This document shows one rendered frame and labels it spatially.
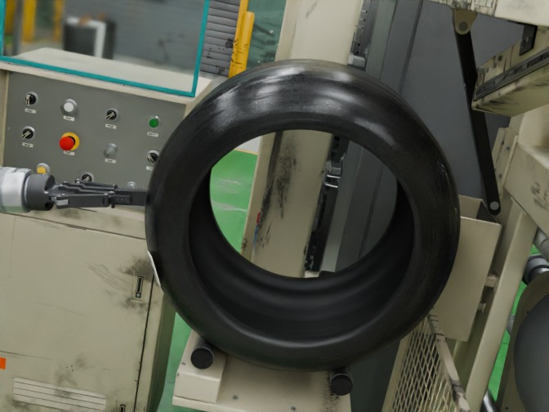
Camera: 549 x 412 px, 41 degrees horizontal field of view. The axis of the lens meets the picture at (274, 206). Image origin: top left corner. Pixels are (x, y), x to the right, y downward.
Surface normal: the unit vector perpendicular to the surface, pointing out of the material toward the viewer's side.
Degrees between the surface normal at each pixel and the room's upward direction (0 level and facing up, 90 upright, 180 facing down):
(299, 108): 79
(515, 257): 90
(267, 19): 90
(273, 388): 0
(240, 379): 0
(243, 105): 51
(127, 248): 90
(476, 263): 90
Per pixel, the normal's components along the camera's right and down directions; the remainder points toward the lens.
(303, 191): -0.05, 0.30
